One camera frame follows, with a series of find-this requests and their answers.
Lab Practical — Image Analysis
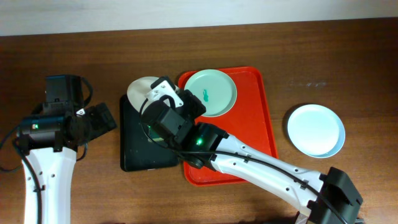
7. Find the pale green plate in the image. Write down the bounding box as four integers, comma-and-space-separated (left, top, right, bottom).
184, 69, 238, 117

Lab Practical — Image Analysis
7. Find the white plate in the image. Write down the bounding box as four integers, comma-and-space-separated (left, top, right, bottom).
127, 77, 160, 111

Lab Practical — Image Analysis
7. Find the light blue plate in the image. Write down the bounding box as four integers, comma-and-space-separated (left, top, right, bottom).
286, 104, 346, 159

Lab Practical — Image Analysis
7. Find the green yellow sponge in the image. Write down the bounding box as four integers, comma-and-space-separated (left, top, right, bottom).
147, 125, 163, 141

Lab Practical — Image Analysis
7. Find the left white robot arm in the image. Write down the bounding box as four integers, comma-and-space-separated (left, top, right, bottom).
12, 75, 117, 223

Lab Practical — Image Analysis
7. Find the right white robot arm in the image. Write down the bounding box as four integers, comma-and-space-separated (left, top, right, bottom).
139, 90, 363, 223

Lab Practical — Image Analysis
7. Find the black plastic tray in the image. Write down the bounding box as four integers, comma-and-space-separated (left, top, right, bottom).
119, 95, 180, 172

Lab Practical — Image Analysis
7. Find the red plastic tray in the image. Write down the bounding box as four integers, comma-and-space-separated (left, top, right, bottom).
183, 67, 278, 187

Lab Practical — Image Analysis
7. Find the left black cable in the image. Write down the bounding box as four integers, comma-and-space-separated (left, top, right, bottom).
0, 76, 94, 224

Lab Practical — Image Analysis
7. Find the black cable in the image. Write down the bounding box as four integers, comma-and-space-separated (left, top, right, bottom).
138, 95, 349, 224
0, 76, 94, 224

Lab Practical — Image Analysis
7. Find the right black cable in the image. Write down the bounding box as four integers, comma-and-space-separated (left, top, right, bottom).
138, 95, 349, 224

